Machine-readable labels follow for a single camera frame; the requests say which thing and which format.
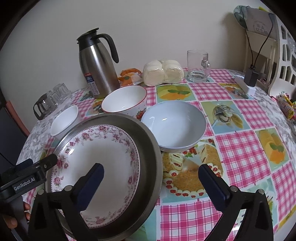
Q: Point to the colourful candy packet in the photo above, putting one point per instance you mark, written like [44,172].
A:
[286,106]

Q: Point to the green patterned cloth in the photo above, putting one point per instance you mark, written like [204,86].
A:
[240,16]

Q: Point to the stainless steel thermos jug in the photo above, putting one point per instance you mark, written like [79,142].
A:
[99,69]

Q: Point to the strawberry print bowl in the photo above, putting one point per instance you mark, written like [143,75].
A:
[124,99]

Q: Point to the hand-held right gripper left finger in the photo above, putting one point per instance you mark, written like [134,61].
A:
[92,185]

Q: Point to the stainless steel basin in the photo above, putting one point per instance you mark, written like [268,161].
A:
[150,162]

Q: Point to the clear glass mug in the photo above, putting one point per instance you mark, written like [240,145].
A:
[196,67]

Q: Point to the plain white bowl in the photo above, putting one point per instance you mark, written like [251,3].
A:
[63,120]

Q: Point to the clear glass tumbler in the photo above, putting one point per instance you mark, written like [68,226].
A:
[55,97]
[63,91]

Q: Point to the dark cabinet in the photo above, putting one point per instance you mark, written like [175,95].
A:
[11,129]

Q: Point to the black charger plug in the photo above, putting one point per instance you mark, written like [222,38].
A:
[251,77]

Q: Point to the beige paper bag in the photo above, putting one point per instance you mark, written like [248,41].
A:
[259,23]

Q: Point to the person's left hand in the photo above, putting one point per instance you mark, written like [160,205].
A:
[9,223]

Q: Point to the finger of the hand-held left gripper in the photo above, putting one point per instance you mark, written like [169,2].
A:
[49,160]

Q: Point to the pink checked tablecloth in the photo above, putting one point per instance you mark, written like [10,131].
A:
[233,148]

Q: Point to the floral bowl grey inside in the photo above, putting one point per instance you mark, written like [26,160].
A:
[173,125]

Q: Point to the grey floral table cloth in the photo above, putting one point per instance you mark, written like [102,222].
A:
[34,139]

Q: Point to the white power strip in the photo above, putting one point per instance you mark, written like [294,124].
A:
[241,84]

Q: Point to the bag of steamed buns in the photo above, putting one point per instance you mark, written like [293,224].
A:
[161,73]

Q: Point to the round floral rim plate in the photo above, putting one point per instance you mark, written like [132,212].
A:
[104,143]

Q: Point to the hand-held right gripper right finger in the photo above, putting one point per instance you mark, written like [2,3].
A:
[211,185]

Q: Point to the orange snack packet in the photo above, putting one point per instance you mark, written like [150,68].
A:
[130,80]
[129,71]

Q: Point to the white lattice chair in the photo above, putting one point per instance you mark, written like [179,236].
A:
[286,69]

